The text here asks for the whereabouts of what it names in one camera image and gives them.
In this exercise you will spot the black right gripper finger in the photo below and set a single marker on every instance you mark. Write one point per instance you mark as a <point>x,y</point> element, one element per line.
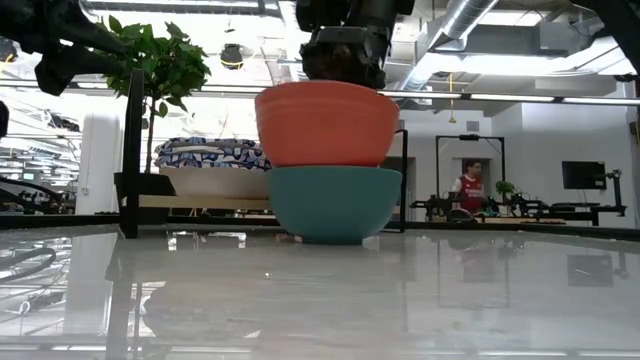
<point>345,65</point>

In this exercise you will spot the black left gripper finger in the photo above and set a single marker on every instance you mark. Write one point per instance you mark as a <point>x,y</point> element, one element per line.
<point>60,67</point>
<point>45,25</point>

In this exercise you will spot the orange plastic bowl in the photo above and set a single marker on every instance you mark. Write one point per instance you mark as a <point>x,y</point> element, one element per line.
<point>325,130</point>

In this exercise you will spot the teal plastic bowl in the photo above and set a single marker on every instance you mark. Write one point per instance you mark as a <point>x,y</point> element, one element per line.
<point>332,205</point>

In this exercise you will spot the blue patterned paper bowl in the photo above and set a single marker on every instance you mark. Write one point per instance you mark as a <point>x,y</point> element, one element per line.
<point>220,153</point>
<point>215,184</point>
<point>210,142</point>

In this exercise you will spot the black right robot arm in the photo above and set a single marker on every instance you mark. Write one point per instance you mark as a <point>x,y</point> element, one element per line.
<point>620,25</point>

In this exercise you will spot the green leafy plant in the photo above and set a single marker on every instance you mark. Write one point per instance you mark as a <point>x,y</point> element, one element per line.
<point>150,60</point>

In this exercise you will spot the white pillar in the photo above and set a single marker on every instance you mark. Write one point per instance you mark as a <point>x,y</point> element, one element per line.
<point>100,165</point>

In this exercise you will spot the black ceiling dome fixture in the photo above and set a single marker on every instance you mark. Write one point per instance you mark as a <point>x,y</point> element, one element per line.
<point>232,56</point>

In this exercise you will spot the long ceiling light strip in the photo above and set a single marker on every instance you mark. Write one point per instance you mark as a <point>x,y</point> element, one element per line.
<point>510,98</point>

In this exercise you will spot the person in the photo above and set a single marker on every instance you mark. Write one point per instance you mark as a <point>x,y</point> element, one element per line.
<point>471,192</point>

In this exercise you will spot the small green plant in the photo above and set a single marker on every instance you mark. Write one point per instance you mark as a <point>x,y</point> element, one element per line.
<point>505,187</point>

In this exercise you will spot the black monitor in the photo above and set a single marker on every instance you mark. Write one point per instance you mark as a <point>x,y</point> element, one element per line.
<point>584,175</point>

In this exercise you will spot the black background workbench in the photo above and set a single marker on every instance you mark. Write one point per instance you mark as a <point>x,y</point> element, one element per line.
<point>575,207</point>

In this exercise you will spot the silver ventilation duct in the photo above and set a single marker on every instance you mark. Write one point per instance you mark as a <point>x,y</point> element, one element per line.
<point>460,20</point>

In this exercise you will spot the black metal gantry frame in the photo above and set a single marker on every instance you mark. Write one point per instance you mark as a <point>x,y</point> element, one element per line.
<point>470,137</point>

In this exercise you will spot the black metal table frame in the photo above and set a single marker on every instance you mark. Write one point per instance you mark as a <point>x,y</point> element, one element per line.
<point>60,221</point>

